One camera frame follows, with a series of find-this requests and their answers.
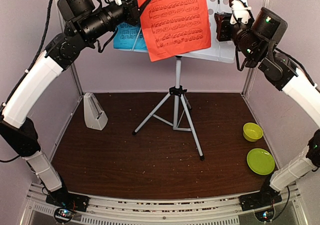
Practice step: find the right aluminium corner post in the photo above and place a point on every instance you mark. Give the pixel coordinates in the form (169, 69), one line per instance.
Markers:
(252, 72)

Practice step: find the aluminium corner post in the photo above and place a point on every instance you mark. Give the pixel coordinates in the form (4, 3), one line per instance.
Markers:
(72, 67)
(252, 72)

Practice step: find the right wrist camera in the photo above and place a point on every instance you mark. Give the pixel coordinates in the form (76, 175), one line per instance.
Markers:
(238, 7)

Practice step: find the red sheet music page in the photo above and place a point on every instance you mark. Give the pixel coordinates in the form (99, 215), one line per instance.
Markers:
(175, 27)

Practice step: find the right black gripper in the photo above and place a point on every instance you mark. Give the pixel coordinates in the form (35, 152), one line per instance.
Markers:
(221, 33)

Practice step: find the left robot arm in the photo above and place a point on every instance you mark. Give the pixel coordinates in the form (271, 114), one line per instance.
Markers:
(15, 127)

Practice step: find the yellow-green plastic plate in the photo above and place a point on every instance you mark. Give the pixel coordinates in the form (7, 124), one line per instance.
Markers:
(260, 161)

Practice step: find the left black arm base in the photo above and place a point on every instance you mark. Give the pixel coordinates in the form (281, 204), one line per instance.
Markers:
(65, 199)

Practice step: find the yellow-green plastic bowl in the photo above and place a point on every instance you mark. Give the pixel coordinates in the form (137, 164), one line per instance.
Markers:
(252, 132)

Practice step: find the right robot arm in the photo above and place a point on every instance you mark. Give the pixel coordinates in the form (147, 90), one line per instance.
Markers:
(288, 76)

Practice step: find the left aluminium corner post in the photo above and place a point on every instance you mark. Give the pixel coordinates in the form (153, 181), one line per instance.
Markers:
(72, 67)

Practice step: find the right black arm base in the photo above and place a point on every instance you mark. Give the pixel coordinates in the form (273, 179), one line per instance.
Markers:
(265, 197)

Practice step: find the white wedge-shaped holder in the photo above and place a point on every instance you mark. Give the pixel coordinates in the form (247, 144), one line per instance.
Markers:
(94, 116)

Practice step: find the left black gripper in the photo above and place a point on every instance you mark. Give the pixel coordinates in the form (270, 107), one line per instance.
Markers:
(133, 11)

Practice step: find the blue sheet music page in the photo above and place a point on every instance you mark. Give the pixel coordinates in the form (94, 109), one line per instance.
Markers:
(130, 38)

